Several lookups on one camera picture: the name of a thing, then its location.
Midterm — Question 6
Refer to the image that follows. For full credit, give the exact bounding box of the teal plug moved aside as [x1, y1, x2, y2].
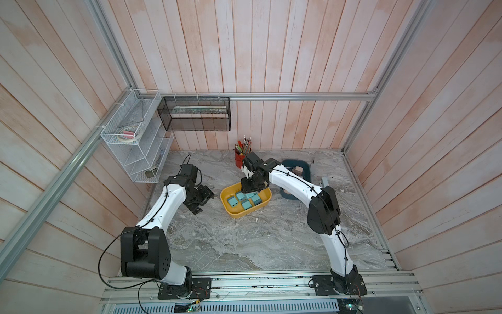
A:
[250, 194, 262, 205]

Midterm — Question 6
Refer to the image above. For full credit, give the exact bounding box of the dark teal plastic bin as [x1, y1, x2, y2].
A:
[280, 159, 311, 201]

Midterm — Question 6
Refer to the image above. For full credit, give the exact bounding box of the yellow plastic bin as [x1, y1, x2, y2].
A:
[220, 183, 272, 218]

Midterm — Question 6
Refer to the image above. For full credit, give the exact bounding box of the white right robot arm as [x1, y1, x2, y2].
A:
[241, 153, 367, 295]

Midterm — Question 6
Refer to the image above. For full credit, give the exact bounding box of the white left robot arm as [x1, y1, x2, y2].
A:
[120, 164, 214, 287]

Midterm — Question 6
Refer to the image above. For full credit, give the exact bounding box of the red pencil cup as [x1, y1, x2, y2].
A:
[234, 137, 252, 169]

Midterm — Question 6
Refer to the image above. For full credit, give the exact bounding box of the white stapler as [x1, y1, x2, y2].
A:
[320, 177, 329, 188]

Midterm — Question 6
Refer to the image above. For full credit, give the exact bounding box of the tape roll on shelf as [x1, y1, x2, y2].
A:
[116, 125, 142, 144]

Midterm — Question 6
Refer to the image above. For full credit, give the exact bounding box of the black mesh wall basket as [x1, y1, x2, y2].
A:
[157, 96, 232, 132]

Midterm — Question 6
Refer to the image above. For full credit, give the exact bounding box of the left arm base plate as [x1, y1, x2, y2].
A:
[158, 277, 212, 301]

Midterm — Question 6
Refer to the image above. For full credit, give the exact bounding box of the white wire shelf rack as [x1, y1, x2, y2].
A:
[101, 89, 173, 183]

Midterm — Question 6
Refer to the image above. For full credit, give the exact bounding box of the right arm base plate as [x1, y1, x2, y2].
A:
[309, 274, 367, 296]

